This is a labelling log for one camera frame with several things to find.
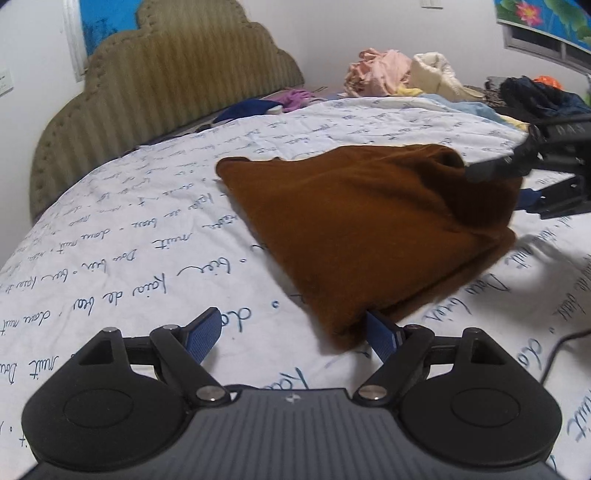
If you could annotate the cream white garment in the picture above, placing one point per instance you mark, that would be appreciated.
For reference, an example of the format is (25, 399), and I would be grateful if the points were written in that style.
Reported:
(432, 73)

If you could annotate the light blue garment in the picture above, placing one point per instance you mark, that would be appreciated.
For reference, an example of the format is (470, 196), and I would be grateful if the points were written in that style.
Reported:
(476, 108)

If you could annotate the purple cloth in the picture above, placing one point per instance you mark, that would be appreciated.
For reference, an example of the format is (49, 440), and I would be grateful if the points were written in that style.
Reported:
(294, 99)

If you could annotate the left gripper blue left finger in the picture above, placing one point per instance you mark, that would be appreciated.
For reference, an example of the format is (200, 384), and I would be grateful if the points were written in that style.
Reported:
(200, 335)

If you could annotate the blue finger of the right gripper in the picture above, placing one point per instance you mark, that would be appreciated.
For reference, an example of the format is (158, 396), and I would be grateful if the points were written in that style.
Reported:
(530, 200)
(523, 159)

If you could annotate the white double wall socket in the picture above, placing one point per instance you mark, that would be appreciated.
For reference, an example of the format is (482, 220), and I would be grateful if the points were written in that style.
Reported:
(6, 82)

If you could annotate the lotus flower wall picture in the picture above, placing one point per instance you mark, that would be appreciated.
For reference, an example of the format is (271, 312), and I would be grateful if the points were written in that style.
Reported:
(560, 19)

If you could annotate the olive green padded headboard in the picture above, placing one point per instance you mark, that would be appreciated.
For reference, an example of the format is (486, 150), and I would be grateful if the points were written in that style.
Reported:
(186, 60)

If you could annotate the white quilt with blue script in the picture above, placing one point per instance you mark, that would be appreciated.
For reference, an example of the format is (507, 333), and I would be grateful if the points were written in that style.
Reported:
(151, 238)

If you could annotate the pink crumpled clothes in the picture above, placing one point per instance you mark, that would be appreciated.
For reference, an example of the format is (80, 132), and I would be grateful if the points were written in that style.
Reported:
(377, 73)

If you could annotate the brown knit sweater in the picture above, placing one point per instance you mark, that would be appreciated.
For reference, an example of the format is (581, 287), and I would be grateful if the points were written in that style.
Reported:
(361, 228)

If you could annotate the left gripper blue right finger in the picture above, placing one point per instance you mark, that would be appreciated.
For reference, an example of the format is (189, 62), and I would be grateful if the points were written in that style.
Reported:
(384, 338)

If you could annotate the window with white frame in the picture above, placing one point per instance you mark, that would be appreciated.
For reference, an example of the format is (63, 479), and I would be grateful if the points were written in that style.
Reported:
(88, 22)

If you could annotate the dark blue cloth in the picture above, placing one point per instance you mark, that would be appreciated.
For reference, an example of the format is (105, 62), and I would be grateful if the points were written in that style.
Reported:
(247, 108)

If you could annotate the dark clothes pile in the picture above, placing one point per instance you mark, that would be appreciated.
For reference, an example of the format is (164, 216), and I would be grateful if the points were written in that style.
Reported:
(527, 100)

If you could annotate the yellow garment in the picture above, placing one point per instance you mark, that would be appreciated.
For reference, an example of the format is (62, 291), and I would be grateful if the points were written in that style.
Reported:
(405, 91)

